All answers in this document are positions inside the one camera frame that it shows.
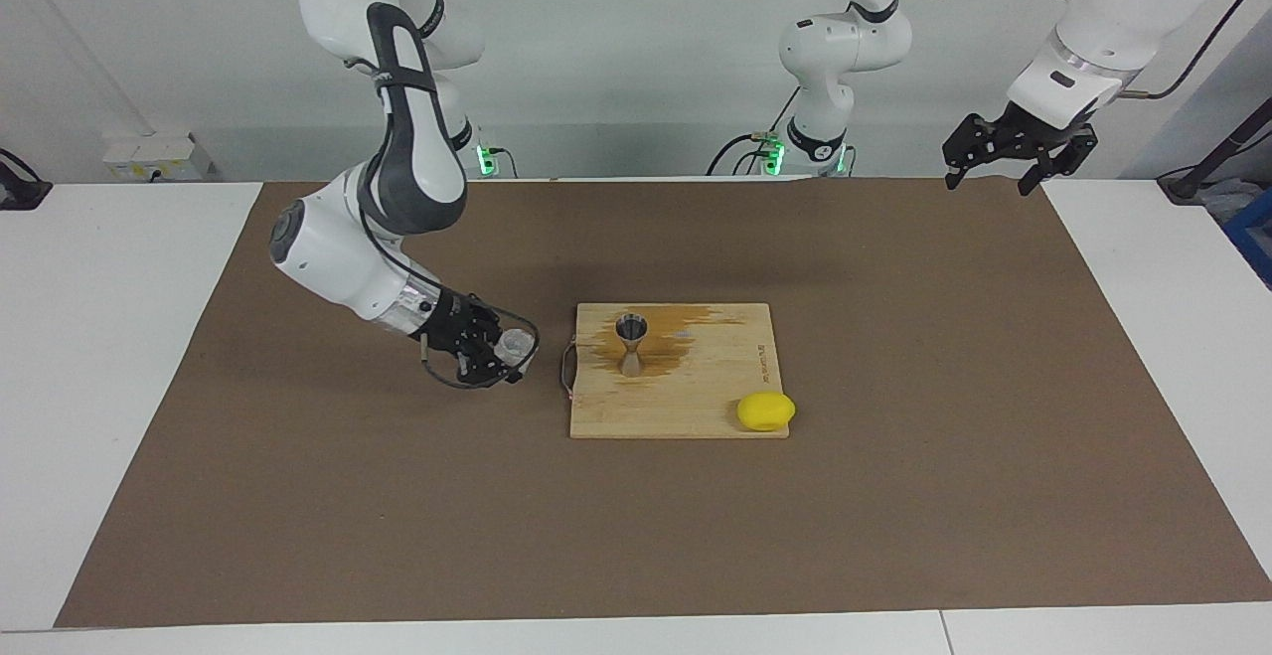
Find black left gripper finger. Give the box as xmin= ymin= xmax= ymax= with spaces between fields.
xmin=1018 ymin=128 xmax=1099 ymax=197
xmin=944 ymin=114 xmax=1005 ymax=191

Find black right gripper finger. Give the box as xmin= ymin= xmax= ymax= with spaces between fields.
xmin=465 ymin=295 xmax=506 ymax=336
xmin=455 ymin=352 xmax=525 ymax=386

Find small clear glass cup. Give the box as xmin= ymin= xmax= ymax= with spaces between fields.
xmin=494 ymin=329 xmax=534 ymax=371

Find steel double jigger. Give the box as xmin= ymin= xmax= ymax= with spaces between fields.
xmin=615 ymin=313 xmax=650 ymax=379

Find black stand pole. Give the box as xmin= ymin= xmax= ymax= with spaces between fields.
xmin=1158 ymin=96 xmax=1272 ymax=204

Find large brown table mat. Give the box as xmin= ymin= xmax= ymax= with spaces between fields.
xmin=55 ymin=178 xmax=1272 ymax=628

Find yellow lemon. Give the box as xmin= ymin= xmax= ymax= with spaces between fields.
xmin=736 ymin=392 xmax=797 ymax=433

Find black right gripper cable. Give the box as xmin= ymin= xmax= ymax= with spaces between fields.
xmin=358 ymin=208 xmax=544 ymax=391

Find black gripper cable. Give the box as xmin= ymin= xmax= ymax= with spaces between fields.
xmin=358 ymin=208 xmax=544 ymax=391
xmin=899 ymin=0 xmax=1272 ymax=101

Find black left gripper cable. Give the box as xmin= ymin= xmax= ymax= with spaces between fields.
xmin=899 ymin=0 xmax=1272 ymax=101

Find wooden cutting board, metal handle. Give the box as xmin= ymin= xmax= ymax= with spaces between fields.
xmin=561 ymin=302 xmax=792 ymax=440

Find black left arm base cables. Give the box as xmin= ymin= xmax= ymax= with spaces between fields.
xmin=708 ymin=83 xmax=796 ymax=177

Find white wall socket box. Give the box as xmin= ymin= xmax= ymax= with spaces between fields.
xmin=102 ymin=133 xmax=215 ymax=182

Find black clamp mount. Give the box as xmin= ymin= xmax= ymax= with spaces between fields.
xmin=0 ymin=148 xmax=53 ymax=211

